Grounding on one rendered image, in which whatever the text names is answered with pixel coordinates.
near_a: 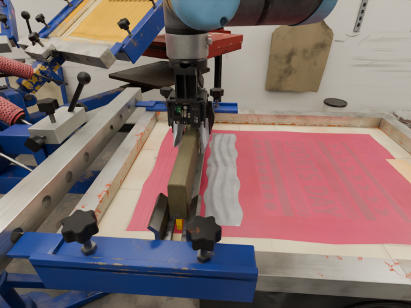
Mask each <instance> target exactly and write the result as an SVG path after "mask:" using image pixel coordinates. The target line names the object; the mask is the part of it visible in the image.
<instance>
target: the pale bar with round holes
mask: <svg viewBox="0 0 411 308"><path fill-rule="evenodd" d="M142 100H143V98H142V93H141V88H140V87H127V88H126V89H125V90H124V91H122V92H121V93H120V94H119V95H118V96H117V97H116V98H115V99H114V100H113V101H111V102H110V103H109V104H108V105H106V106H105V107H104V108H103V109H102V110H101V111H100V112H99V113H98V114H96V115H95V116H94V117H93V118H92V119H90V121H88V123H86V124H85V125H84V126H83V127H82V128H80V129H79V130H78V131H77V132H76V133H75V134H74V135H73V136H72V137H70V138H69V139H68V140H67V141H66V142H65V143H63V144H62V145H61V146H60V147H59V148H58V149H57V150H56V151H55V152H53V153H52V154H51V155H50V156H49V157H48V158H47V159H46V160H45V161H43V162H42V163H41V164H40V165H39V166H37V167H36V168H35V169H34V170H33V171H32V172H31V173H30V174H29V175H27V176H26V177H25V178H24V179H23V180H22V181H20V182H19V184H17V185H16V186H15V187H14V188H13V189H11V190H10V191H9V192H8V193H7V194H6V195H5V196H4V197H3V198H1V199H0V274H1V273H2V272H3V271H4V270H5V268H6V267H7V266H8V265H9V263H10V262H11V261H12V260H13V259H14V258H8V256H7V253H8V252H9V251H10V250H11V248H12V247H13V246H14V245H15V243H16V242H17V241H18V240H19V239H20V238H21V237H22V236H23V234H24V233H25V232H36V231H37V229H38V228H39V227H40V226H41V225H42V223H43V222H44V221H45V219H46V218H47V217H48V216H49V215H50V213H51V212H52V211H53V210H54V209H55V208H56V206H57V205H58V204H59V202H60V201H61V200H62V199H63V198H64V196H65V195H66V194H67V193H68V192H69V191H70V189H71V188H72V187H73V185H74V184H75V183H76V182H77V181H78V179H79V178H80V177H81V176H82V175H83V174H84V172H85V171H86V170H87V168H88V167H89V166H90V165H91V164H92V162H93V161H94V160H95V159H96V157H98V155H99V154H100V153H101V151H102V150H103V149H104V148H105V147H106V145H107V144H108V143H109V141H110V140H111V139H112V138H113V137H114V136H115V134H116V133H117V132H118V131H119V130H120V128H121V127H122V126H123V124H124V123H125V122H126V121H127V120H128V118H129V117H130V116H131V115H132V114H133V113H134V111H135V110H136V109H137V107H135V104H137V102H138V101H142Z"/></svg>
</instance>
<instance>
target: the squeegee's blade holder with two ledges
mask: <svg viewBox="0 0 411 308"><path fill-rule="evenodd" d="M204 154H205V152H204V153H203V154H201V151H200V148H199V154H198V160H197V165H196V171H195V175H194V182H193V189H192V192H191V199H190V206H191V200H192V198H194V197H195V196H197V195H198V194H199V190H200V185H201V176H202V167H203V162H204Z"/></svg>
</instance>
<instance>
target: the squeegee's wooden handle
mask: <svg viewBox="0 0 411 308"><path fill-rule="evenodd" d="M199 135H200V133H199V130H198V129H197V128H192V127H191V124H189V125H186V127H185V131H184V134H183V137H182V140H181V143H180V147H179V150H178V153H177V156H176V160H175V163H174V166H173V169H172V172H171V176H170V178H169V182H168V185H167V190H168V202H169V213H170V218H171V219H188V215H189V210H190V199H191V192H192V189H193V182H194V175H195V171H196V165H197V160H198V154H199V147H200V143H201V141H200V140H199Z"/></svg>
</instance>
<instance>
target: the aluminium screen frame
mask: <svg viewBox="0 0 411 308"><path fill-rule="evenodd" d="M157 121H159V122H168V112H167V111H145V112H144V113H143V115H142V116H141V117H140V119H139V120H138V121H137V123H136V124H135V126H134V127H133V128H132V130H131V131H130V132H129V134H128V135H127V137H126V138H125V139H124V141H123V142H122V143H121V145H120V146H119V148H118V149H117V150H116V152H115V153H114V155H113V156H112V157H111V159H110V160H109V161H108V163H107V164H106V166H105V167H104V168H103V170H102V171H101V172H100V173H99V175H98V177H97V178H96V179H95V180H94V182H93V184H91V186H90V188H89V189H88V190H87V191H86V193H85V195H84V196H83V197H82V198H81V200H80V201H79V202H78V204H77V205H76V207H75V208H74V209H73V211H72V212H71V214H70V215H69V216H71V215H72V214H73V213H74V212H75V211H76V210H83V211H89V210H94V211H95V215H96V217H97V221H98V222H97V225H99V223H100V222H101V220H102V218H103V217H104V215H105V213H106V211H107V209H108V207H109V206H110V204H111V202H112V201H113V199H114V197H115V195H116V193H117V192H118V190H119V188H120V186H121V184H122V183H123V181H124V179H125V178H126V176H127V174H128V172H129V170H130V169H131V167H132V165H133V163H134V162H135V159H136V158H137V156H138V155H139V153H140V151H141V149H142V147H143V145H144V144H145V142H146V141H147V138H148V137H149V135H150V133H151V131H152V130H153V128H154V126H155V124H156V122H157ZM214 123H244V124H266V125H308V126H330V127H373V128H379V129H380V130H382V131H383V132H384V133H385V134H386V135H387V136H389V137H390V138H391V139H392V140H394V141H395V142H396V143H397V144H398V145H400V146H401V147H402V148H403V149H404V150H405V151H407V152H408V153H409V154H411V129H410V128H409V127H407V126H405V125H404V124H403V123H401V122H400V121H398V120H397V119H395V118H394V117H393V116H391V115H389V114H388V113H370V112H322V111H274V110H249V109H238V113H220V112H215V120H214ZM254 252H255V258H256V267H257V268H258V273H259V274H258V277H257V283H256V289H255V290H260V291H270V292H288V293H306V294H315V295H333V296H351V297H361V298H379V299H397V300H406V301H411V260H406V259H395V258H374V257H353V256H342V255H322V254H301V253H290V252H269V251H254Z"/></svg>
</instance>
